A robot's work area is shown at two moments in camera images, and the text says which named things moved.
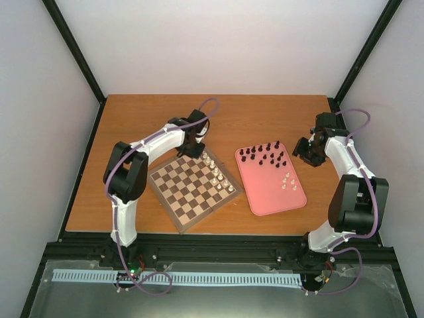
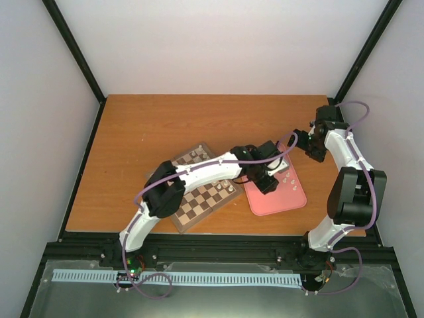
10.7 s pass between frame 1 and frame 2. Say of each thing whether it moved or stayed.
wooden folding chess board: stayed
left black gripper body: moved
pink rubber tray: stayed
